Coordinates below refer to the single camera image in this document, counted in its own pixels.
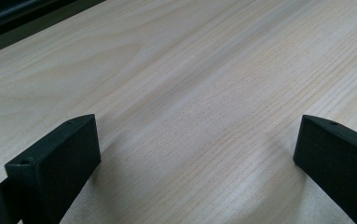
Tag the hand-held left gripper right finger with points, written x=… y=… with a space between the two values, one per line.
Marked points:
x=340 y=161

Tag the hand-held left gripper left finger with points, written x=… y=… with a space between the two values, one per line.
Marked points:
x=55 y=168

